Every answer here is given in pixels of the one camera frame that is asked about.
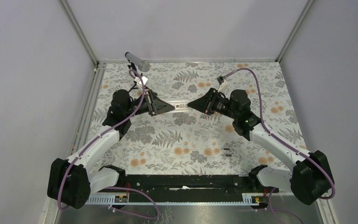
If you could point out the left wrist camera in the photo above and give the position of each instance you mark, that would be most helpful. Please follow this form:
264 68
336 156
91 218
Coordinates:
140 82

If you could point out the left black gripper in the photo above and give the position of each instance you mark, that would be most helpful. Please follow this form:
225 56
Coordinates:
155 105

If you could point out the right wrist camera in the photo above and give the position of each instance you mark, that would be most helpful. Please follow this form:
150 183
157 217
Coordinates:
221 80

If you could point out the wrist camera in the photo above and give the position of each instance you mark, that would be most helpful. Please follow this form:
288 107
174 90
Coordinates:
140 82
221 80

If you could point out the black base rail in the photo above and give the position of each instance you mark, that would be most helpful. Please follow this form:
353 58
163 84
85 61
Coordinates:
181 189

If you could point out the floral patterned table mat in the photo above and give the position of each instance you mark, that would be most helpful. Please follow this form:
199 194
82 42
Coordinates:
190 143

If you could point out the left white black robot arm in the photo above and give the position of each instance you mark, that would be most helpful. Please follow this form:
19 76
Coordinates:
70 180

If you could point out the white remote control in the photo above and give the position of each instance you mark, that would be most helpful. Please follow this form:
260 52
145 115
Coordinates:
180 106

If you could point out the grey microphone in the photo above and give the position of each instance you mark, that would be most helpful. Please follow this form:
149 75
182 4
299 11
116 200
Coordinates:
137 63

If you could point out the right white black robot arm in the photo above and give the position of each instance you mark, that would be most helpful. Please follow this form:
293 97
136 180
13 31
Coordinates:
308 176

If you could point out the black mini tripod stand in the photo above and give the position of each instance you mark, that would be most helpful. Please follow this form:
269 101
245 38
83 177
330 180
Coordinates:
133 74

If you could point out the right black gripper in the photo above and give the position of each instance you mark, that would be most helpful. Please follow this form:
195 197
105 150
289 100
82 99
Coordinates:
205 103

